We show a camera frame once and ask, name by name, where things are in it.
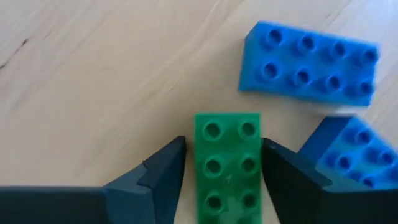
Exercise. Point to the blue toy brick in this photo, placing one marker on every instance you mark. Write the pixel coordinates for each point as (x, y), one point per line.
(357, 149)
(308, 62)

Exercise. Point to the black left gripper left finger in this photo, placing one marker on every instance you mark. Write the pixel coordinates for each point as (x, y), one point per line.
(124, 202)

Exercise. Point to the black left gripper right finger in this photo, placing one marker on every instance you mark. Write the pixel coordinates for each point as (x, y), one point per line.
(311, 205)

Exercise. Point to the green toy brick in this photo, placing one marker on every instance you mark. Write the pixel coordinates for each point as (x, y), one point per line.
(228, 168)

